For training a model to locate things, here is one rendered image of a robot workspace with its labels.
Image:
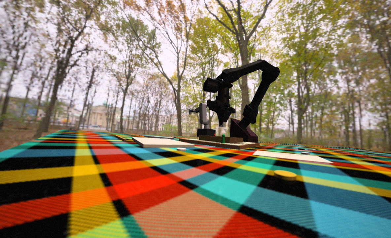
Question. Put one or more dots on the yellow flat disc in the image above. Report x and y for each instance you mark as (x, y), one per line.
(285, 175)

